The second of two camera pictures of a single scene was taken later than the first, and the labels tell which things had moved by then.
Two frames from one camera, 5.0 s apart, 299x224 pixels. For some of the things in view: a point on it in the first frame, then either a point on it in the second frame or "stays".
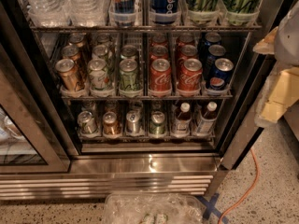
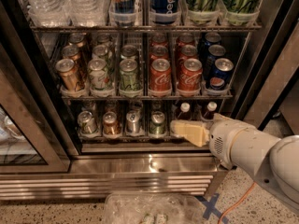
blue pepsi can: x=221 y=73 stays
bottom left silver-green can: x=86 y=122 stays
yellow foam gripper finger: x=267 y=45 to x=218 y=118
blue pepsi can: x=215 y=52 stays
